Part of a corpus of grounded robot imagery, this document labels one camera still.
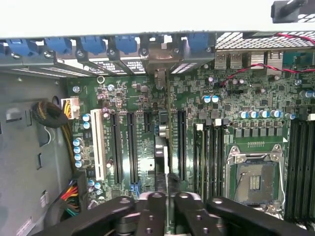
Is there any white expansion slot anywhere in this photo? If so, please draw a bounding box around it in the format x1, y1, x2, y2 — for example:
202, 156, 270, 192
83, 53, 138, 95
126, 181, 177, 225
90, 109, 107, 182

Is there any silver USB port block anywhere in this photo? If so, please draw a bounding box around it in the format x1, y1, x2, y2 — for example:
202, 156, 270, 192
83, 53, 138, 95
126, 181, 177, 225
215, 50, 244, 70

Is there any CPU socket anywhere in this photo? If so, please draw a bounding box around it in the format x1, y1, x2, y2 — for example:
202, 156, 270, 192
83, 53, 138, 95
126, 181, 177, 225
225, 144, 286, 209

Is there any dark RAM stick with labels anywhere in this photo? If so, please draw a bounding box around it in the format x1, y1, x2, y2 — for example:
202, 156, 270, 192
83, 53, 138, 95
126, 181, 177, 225
196, 123, 205, 197

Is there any open black PC case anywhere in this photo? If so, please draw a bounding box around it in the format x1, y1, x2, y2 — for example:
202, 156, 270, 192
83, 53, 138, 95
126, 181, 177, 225
0, 29, 315, 236

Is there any black connector with coloured wires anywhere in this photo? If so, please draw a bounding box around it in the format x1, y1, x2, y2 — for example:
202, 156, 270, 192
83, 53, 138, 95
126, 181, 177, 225
58, 172, 83, 219

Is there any white power connector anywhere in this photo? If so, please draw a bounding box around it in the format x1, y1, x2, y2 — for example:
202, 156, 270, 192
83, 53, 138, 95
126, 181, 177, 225
61, 97, 80, 120

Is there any silver network port block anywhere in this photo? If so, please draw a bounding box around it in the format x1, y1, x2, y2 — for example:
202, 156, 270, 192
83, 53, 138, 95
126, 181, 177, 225
248, 50, 284, 74

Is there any blue card retainer clip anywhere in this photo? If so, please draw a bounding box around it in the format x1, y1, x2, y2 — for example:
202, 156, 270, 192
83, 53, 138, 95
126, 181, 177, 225
115, 35, 137, 55
45, 38, 72, 54
80, 36, 108, 55
7, 39, 37, 56
188, 33, 209, 54

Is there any red and black twisted wire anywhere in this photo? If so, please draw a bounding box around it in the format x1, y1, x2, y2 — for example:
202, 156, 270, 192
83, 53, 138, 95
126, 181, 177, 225
220, 33, 315, 87

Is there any braided power wire bundle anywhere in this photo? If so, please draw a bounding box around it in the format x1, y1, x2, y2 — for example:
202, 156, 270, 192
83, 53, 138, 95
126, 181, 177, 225
33, 100, 87, 177

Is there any black RAM slot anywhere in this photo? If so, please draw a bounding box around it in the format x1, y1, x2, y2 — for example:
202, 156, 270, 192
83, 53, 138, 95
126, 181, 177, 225
213, 119, 220, 195
219, 120, 225, 195
205, 124, 214, 195

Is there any short black expansion slot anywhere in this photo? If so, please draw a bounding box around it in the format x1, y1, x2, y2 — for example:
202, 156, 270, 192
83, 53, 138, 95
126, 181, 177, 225
143, 111, 153, 134

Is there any long black expansion slot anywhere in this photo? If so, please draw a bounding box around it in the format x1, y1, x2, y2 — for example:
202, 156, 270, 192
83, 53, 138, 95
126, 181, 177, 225
109, 112, 124, 185
126, 112, 141, 195
177, 110, 188, 182

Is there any green motherboard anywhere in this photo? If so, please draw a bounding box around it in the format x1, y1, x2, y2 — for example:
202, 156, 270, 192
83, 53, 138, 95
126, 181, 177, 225
66, 49, 315, 236

